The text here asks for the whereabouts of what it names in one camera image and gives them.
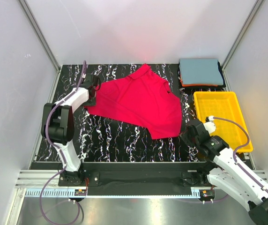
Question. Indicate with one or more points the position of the slotted cable duct rail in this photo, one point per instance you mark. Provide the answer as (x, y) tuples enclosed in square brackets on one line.
[(76, 193)]

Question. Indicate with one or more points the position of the aluminium frame post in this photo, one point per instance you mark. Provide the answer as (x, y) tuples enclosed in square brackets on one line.
[(246, 25), (38, 32)]

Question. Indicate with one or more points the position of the folded grey-blue shirt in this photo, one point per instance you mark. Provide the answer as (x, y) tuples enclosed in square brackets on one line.
[(203, 71)]

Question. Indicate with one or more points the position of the folded dark navy shirt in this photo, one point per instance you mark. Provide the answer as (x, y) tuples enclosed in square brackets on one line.
[(223, 85)]

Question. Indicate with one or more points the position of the right aluminium frame post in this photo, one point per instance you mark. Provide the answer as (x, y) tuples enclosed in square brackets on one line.
[(246, 25)]

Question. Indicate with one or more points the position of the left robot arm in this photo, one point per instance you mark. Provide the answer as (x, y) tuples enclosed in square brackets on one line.
[(58, 124)]

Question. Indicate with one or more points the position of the left aluminium frame post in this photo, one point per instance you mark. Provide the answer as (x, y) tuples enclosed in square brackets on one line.
[(38, 32)]

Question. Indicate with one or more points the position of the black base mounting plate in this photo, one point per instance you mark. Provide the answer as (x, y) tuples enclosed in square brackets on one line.
[(159, 178)]

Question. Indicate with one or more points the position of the yellow plastic bin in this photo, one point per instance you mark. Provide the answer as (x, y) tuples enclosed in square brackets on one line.
[(222, 104)]

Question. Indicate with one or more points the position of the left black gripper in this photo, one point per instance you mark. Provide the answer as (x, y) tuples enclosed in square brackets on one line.
[(92, 100)]

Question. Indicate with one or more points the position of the red polo shirt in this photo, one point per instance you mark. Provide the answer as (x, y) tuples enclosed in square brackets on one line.
[(143, 99)]

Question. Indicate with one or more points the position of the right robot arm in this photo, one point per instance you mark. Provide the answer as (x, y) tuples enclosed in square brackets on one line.
[(225, 170)]

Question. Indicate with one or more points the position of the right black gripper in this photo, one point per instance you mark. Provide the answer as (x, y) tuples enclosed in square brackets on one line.
[(189, 135)]

